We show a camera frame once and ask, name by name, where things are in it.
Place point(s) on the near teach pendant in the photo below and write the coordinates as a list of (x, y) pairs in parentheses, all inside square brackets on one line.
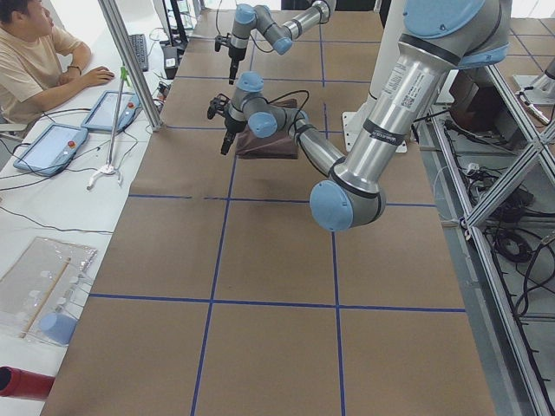
[(52, 151)]

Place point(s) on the aluminium frame post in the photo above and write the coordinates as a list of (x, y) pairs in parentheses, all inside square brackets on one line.
[(119, 34)]

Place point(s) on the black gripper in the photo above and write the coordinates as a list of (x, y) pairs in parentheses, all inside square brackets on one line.
[(235, 55), (230, 126)]

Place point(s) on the wooden stick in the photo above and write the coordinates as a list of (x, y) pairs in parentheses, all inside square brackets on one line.
[(45, 298)]

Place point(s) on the person in beige shirt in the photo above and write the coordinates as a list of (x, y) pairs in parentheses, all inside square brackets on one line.
[(42, 66)]

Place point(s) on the light blue cup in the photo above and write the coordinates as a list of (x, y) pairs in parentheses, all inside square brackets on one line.
[(58, 327)]

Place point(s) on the black box with label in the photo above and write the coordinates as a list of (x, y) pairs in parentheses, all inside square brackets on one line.
[(170, 61)]

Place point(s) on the brown t-shirt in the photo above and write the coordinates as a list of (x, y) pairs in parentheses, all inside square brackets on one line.
[(261, 139)]

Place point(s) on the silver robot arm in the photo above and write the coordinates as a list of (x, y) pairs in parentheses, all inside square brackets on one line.
[(433, 38), (280, 36)]

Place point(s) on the red cylinder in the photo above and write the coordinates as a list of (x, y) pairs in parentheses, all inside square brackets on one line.
[(25, 385)]

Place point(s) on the teach pendant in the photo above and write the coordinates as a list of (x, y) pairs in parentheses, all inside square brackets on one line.
[(101, 117), (52, 151)]

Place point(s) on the clear plastic bag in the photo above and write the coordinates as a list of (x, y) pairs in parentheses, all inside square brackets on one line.
[(24, 284)]

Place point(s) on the black keyboard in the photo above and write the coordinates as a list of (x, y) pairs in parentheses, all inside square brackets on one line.
[(139, 45)]

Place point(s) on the far teach pendant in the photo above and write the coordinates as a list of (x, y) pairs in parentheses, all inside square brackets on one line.
[(101, 117)]

